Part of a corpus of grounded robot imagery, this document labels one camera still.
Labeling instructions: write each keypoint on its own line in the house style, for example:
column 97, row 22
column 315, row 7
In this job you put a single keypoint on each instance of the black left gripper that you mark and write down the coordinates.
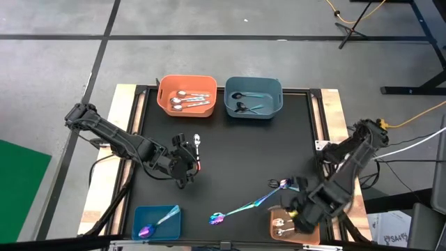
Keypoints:
column 172, row 162

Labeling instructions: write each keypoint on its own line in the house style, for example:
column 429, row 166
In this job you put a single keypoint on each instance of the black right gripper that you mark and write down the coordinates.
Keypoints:
column 310, row 212

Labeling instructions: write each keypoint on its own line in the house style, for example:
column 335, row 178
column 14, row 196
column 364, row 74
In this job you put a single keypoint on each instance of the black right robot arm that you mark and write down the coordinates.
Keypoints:
column 348, row 167

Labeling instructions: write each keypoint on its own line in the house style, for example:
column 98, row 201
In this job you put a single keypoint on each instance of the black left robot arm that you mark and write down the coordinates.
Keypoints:
column 115, row 137

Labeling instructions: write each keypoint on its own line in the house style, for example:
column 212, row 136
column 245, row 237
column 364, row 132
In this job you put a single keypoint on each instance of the small orange tray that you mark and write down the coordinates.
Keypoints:
column 306, row 240

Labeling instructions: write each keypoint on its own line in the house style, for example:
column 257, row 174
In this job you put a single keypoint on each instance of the white metal plate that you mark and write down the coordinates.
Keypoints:
column 321, row 145

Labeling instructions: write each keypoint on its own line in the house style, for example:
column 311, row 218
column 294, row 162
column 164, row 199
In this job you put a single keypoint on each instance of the small blue tray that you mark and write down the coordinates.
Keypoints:
column 146, row 212

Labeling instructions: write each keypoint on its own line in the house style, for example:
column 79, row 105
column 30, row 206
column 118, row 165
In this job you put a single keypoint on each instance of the large orange plastic bin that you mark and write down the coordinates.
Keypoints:
column 163, row 83

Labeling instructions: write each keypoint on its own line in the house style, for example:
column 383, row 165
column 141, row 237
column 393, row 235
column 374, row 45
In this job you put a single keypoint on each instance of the wooden table plank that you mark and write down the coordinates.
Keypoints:
column 334, row 104
column 122, row 97

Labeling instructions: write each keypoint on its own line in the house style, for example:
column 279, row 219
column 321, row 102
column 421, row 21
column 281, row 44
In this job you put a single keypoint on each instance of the white cardboard box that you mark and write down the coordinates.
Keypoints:
column 390, row 230

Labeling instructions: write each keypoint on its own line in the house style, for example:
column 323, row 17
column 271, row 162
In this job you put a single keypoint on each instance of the large grey-blue plastic bin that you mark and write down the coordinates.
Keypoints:
column 271, row 87

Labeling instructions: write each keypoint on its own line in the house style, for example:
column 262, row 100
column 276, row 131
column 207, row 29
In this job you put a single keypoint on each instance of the grey cabinet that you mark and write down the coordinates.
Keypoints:
column 439, row 174

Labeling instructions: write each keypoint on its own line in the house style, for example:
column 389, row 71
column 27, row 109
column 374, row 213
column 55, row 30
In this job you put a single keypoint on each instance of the green floor mat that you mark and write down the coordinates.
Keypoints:
column 21, row 191

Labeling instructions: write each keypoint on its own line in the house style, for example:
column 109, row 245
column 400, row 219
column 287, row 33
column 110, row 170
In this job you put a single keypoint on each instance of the black tripod stand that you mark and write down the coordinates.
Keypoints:
column 351, row 30

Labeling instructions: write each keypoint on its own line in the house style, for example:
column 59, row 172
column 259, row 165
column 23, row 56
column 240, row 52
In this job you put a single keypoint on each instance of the black aluminium table frame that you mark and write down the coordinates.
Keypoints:
column 299, row 90

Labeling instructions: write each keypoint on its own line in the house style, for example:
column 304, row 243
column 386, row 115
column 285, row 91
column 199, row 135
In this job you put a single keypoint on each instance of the black desk frame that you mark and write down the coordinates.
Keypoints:
column 400, row 90

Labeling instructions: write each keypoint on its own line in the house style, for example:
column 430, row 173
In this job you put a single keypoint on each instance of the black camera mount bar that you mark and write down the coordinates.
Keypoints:
column 52, row 244

